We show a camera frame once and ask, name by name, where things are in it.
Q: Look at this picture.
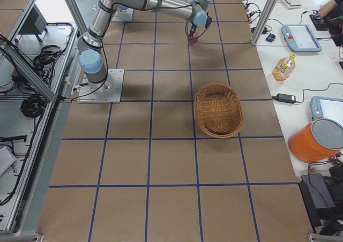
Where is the black box device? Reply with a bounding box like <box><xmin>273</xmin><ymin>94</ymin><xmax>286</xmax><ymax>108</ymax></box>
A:
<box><xmin>299</xmin><ymin>173</ymin><xmax>342</xmax><ymax>237</ymax></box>

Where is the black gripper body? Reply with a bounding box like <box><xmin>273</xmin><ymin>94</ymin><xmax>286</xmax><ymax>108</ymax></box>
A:
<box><xmin>189</xmin><ymin>22</ymin><xmax>198</xmax><ymax>33</ymax></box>

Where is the black cable bundle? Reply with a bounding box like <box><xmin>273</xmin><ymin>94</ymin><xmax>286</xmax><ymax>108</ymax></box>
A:
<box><xmin>20</xmin><ymin>94</ymin><xmax>45</xmax><ymax>119</ymax></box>

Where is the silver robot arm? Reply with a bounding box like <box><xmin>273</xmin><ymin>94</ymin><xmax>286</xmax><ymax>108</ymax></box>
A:
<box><xmin>78</xmin><ymin>0</ymin><xmax>212</xmax><ymax>93</ymax></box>

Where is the person at desk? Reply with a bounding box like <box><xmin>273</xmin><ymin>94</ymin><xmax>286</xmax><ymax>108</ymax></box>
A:
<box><xmin>318</xmin><ymin>0</ymin><xmax>342</xmax><ymax>18</ymax></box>

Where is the aluminium frame post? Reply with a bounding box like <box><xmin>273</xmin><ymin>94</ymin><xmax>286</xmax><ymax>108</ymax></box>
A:
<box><xmin>251</xmin><ymin>0</ymin><xmax>277</xmax><ymax>46</ymax></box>

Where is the blue teach pendant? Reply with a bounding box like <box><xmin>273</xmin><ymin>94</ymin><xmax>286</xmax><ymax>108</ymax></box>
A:
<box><xmin>281</xmin><ymin>25</ymin><xmax>322</xmax><ymax>53</ymax></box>
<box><xmin>310</xmin><ymin>96</ymin><xmax>343</xmax><ymax>125</ymax></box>

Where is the orange bucket with lid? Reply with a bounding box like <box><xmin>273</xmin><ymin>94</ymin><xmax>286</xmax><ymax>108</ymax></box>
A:
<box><xmin>288</xmin><ymin>118</ymin><xmax>342</xmax><ymax>163</ymax></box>

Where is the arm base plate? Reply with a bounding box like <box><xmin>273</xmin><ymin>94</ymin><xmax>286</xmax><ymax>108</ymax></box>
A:
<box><xmin>77</xmin><ymin>69</ymin><xmax>124</xmax><ymax>103</ymax></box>
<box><xmin>111</xmin><ymin>8</ymin><xmax>133</xmax><ymax>22</ymax></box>

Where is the red apple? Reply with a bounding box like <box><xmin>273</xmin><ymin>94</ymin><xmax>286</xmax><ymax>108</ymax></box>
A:
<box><xmin>188</xmin><ymin>32</ymin><xmax>198</xmax><ymax>44</ymax></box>

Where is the woven wicker basket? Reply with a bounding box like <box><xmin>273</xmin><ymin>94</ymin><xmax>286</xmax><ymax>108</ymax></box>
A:
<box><xmin>195</xmin><ymin>82</ymin><xmax>243</xmax><ymax>139</ymax></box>

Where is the orange juice bottle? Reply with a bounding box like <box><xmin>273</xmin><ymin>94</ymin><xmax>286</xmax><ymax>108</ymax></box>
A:
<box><xmin>272</xmin><ymin>54</ymin><xmax>296</xmax><ymax>82</ymax></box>

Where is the small dark blue pouch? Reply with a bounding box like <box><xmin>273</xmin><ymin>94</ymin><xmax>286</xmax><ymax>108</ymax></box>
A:
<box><xmin>265</xmin><ymin>33</ymin><xmax>276</xmax><ymax>42</ymax></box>

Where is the black power adapter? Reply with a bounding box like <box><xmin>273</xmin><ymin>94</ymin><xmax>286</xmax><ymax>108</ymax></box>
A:
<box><xmin>272</xmin><ymin>93</ymin><xmax>298</xmax><ymax>104</ymax></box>

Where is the white keyboard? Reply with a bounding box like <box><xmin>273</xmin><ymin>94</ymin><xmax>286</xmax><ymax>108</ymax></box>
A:
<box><xmin>281</xmin><ymin>0</ymin><xmax>302</xmax><ymax>9</ymax></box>

